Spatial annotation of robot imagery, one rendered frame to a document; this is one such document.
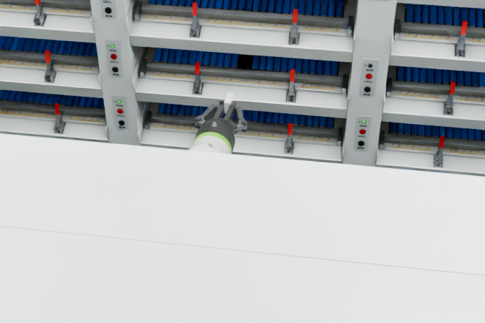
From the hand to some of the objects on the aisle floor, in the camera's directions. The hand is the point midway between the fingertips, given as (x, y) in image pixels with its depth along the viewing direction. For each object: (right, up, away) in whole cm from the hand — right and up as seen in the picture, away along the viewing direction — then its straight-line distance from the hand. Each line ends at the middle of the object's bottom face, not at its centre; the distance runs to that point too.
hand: (229, 102), depth 209 cm
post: (-30, -61, +92) cm, 114 cm away
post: (+39, -67, +85) cm, 114 cm away
